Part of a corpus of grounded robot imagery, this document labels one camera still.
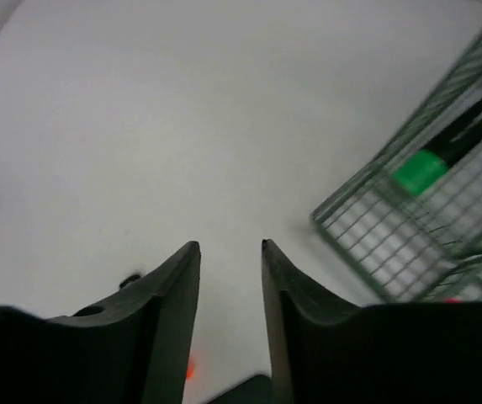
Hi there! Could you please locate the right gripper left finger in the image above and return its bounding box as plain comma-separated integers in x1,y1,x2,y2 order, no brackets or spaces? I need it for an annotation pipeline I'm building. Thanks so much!
0,242,201,403

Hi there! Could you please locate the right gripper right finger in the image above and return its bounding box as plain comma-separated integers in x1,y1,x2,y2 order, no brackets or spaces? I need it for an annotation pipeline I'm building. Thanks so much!
262,240,482,403

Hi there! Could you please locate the orange highlighter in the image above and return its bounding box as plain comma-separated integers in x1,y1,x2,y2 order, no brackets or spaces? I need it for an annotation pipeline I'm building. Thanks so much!
186,356,195,380

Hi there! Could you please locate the pink highlighter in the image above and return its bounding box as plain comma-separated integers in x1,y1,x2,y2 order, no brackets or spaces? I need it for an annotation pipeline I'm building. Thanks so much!
442,298,465,304

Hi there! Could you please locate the green highlighter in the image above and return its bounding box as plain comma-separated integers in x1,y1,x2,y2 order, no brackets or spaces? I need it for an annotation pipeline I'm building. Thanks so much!
392,98,482,197

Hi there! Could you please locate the black clipboard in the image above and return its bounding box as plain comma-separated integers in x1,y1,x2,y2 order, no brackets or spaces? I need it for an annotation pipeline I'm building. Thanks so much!
208,375,273,404

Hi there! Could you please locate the green wire mesh organizer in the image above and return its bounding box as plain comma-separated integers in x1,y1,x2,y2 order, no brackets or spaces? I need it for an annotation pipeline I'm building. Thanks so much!
311,30,482,302

